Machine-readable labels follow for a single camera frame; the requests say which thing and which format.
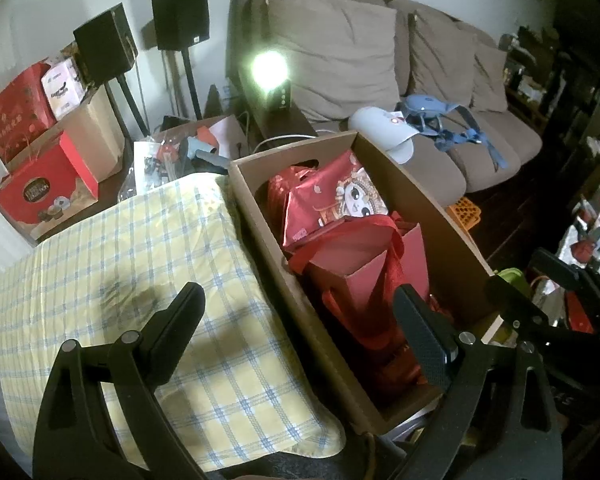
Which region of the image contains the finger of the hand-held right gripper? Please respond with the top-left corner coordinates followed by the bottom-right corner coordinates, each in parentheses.
top-left (527, 247), bottom-right (600, 293)
top-left (484, 272), bottom-right (551, 333)

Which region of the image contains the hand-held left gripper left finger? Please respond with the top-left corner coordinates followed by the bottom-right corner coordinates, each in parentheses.
top-left (32, 282), bottom-right (206, 480)

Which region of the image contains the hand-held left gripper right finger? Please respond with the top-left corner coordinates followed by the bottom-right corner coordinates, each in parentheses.
top-left (392, 284), bottom-right (563, 480)

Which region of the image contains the red gift bag white label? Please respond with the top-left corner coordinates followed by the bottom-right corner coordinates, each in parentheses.
top-left (287, 212), bottom-right (431, 356)

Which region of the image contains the brown cardboard box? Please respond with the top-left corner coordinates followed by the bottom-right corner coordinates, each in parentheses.
top-left (227, 131), bottom-right (503, 436)

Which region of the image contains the red cat print bag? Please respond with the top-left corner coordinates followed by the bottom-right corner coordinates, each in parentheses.
top-left (267, 149), bottom-right (388, 248)

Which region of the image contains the cluttered low table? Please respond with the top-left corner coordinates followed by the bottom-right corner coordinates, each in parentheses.
top-left (557, 170), bottom-right (600, 291)

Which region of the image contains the yellow checked tablecloth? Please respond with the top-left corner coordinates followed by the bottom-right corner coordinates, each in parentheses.
top-left (0, 174), bottom-right (348, 473)

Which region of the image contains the orange plastic crate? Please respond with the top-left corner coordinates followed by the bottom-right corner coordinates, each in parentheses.
top-left (445, 197), bottom-right (482, 231)

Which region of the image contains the brown sofa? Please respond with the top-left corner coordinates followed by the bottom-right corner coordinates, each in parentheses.
top-left (228, 0), bottom-right (543, 196)

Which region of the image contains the cardboard box of clutter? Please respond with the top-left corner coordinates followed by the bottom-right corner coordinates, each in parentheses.
top-left (115, 115), bottom-right (248, 206)

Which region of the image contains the cluttered dark shelf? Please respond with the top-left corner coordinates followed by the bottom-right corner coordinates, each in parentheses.
top-left (500, 25), bottom-right (600, 171)

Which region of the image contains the red chocolate gift box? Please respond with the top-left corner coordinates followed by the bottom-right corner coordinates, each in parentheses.
top-left (0, 132), bottom-right (100, 241)

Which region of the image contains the small brown sofa cushion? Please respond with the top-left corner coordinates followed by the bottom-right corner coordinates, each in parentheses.
top-left (472, 40), bottom-right (510, 113)

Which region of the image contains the large plain brown carton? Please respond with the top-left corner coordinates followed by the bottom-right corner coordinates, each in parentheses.
top-left (7, 87), bottom-right (126, 183)

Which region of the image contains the white rounded appliance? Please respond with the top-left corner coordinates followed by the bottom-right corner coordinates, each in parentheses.
top-left (348, 106), bottom-right (421, 163)

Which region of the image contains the black speaker stand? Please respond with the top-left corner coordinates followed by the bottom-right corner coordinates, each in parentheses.
top-left (102, 77), bottom-right (151, 138)
top-left (180, 49), bottom-right (203, 121)

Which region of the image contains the black lamp with bright light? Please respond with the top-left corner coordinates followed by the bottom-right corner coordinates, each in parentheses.
top-left (250, 50), bottom-right (292, 113)

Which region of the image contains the white pink tissue pack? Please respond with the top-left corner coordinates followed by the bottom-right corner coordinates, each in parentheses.
top-left (41, 57), bottom-right (87, 121)

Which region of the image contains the red patterned gift box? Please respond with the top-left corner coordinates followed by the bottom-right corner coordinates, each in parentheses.
top-left (0, 62), bottom-right (57, 166)

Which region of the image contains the black speaker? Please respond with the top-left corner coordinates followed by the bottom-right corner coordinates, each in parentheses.
top-left (73, 3), bottom-right (138, 81)
top-left (151, 0), bottom-right (211, 52)

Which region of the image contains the large brown sofa cushion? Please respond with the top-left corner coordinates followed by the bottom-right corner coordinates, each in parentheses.
top-left (262, 0), bottom-right (398, 122)

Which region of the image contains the blue strap harness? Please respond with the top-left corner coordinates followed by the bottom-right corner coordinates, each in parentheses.
top-left (397, 94), bottom-right (508, 170)

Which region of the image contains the white cable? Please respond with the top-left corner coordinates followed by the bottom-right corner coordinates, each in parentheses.
top-left (252, 130), bottom-right (341, 153)

